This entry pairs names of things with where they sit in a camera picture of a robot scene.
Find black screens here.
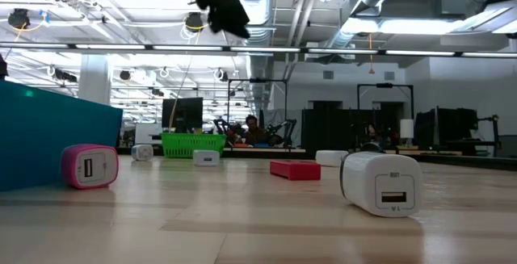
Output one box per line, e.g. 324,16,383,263
414,107,480,148

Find vertical spiral air duct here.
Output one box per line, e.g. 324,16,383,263
232,0,278,114

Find white cabinet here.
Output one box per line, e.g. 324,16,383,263
134,123,164,146

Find blue plastic bin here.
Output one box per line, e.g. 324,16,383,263
0,80,124,192

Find green plastic basket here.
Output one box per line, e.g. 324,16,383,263
160,132,228,159

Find long light bar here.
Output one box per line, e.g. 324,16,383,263
0,40,517,58

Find white column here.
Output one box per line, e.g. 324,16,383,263
78,53,113,107

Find pink and white charger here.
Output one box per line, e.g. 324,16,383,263
60,143,120,190

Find red rectangular block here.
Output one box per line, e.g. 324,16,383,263
269,160,322,182

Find white charger with black back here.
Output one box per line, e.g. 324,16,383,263
338,150,425,219

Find black monitor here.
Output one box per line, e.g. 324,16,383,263
162,97,204,133

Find black gantry frame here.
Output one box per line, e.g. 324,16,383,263
226,78,289,149
356,82,415,136

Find large white wall charger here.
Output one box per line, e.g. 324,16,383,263
314,149,350,168

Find blue and white charger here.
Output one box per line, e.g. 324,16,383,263
131,144,155,162

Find white cylinder lamp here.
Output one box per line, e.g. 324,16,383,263
399,118,415,140

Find black partition screen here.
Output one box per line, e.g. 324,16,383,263
301,108,401,153

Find black table frame rail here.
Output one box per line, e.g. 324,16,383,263
114,145,517,172

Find small white wall charger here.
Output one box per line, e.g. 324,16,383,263
192,149,221,167

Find black equipment stand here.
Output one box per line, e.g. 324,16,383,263
443,114,502,158

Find black ceiling spotlight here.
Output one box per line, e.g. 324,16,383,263
184,10,205,34
6,7,32,31

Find seated person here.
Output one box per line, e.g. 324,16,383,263
242,114,284,148

